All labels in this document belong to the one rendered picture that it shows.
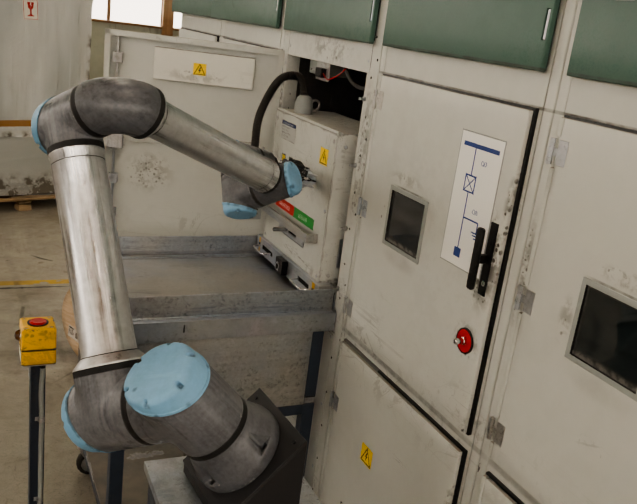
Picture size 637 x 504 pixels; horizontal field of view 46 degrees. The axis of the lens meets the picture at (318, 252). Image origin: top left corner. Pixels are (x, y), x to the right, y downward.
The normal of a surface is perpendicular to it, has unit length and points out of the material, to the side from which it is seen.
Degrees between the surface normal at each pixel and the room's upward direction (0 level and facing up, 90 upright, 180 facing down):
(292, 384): 90
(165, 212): 90
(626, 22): 90
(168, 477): 0
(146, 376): 39
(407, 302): 90
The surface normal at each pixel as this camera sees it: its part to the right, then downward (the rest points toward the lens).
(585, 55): -0.90, 0.01
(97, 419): -0.48, 0.07
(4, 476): 0.12, -0.95
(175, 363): -0.43, -0.69
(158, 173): 0.07, 0.30
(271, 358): 0.41, 0.32
